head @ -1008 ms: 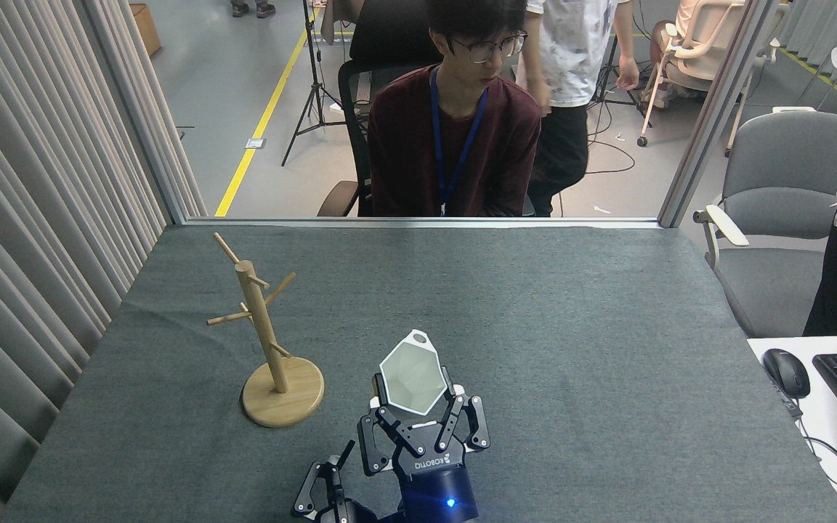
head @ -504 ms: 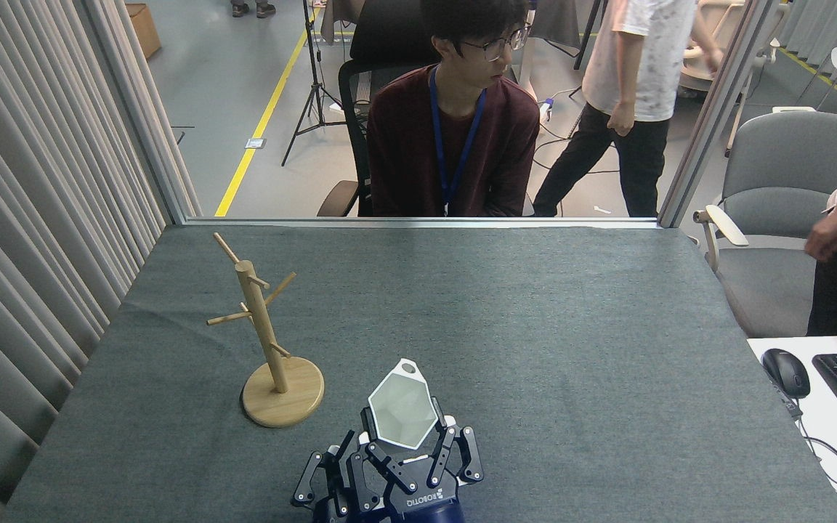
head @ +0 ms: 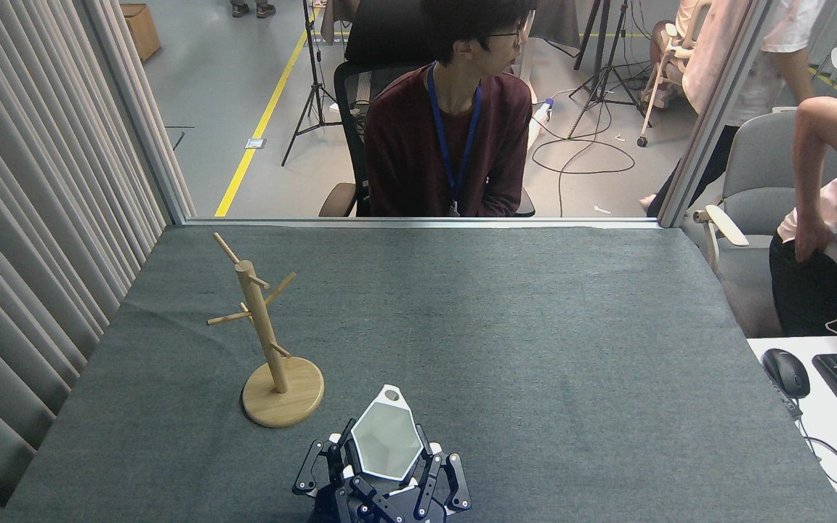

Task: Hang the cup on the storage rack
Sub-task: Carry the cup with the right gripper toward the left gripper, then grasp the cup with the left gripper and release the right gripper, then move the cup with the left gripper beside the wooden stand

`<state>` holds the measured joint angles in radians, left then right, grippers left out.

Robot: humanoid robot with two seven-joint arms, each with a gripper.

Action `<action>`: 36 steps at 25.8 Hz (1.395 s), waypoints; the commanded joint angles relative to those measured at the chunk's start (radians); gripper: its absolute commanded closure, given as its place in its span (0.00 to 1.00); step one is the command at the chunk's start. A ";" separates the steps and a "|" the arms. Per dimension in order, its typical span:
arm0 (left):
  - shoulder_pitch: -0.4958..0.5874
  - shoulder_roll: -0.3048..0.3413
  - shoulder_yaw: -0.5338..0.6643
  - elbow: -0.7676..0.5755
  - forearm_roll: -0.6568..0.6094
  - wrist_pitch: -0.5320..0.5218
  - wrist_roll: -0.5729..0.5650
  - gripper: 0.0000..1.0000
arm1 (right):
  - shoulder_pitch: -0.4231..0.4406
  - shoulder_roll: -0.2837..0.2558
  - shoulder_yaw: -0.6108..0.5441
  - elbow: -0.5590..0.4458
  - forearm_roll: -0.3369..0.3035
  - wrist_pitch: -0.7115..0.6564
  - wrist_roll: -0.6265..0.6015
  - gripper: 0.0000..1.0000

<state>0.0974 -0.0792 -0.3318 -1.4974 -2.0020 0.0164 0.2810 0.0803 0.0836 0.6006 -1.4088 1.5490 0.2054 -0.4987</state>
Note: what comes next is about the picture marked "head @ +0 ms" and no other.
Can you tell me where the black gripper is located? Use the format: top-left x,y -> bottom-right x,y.
293,418 -> 472,523

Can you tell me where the white hexagonal cup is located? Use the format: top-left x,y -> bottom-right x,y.
349,384 -> 426,482

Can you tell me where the wooden cup rack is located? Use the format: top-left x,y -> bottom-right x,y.
206,232 -> 326,429

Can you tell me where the person's hand on hip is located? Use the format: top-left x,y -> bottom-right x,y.
794,216 -> 836,264

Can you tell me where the dark grey table cloth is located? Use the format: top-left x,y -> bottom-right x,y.
1,224 -> 837,523

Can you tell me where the person in dark red top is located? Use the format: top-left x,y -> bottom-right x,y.
364,0 -> 537,218

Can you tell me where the black tripod stand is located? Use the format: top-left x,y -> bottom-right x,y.
281,0 -> 348,167
567,0 -> 646,139

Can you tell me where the black office chair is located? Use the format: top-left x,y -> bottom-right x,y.
318,0 -> 536,218

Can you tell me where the white power strip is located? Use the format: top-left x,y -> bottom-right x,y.
527,97 -> 556,150

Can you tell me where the black computer mouse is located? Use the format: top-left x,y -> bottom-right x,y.
761,348 -> 812,399

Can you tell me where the white desk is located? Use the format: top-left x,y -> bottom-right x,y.
746,335 -> 837,523

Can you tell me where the grey office chair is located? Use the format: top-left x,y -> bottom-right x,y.
693,110 -> 837,339

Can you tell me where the person standing far off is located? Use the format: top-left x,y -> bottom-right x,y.
230,0 -> 278,19

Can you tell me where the person seated in white chair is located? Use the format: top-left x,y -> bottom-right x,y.
640,0 -> 703,110

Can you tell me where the cardboard box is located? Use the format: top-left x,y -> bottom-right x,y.
121,3 -> 162,62

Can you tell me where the white office chair with wheels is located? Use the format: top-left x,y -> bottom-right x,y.
636,0 -> 710,148

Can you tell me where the silver table rail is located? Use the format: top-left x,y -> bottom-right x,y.
183,216 -> 662,230

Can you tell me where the blue lanyard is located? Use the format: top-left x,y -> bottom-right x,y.
426,61 -> 484,218

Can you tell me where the black floor cable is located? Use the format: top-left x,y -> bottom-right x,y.
531,80 -> 637,217

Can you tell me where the black desk cable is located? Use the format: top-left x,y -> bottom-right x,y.
767,378 -> 837,523

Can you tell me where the silver post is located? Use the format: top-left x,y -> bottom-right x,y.
657,0 -> 779,229

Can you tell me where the person standing behind post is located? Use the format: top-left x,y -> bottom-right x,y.
640,0 -> 826,219

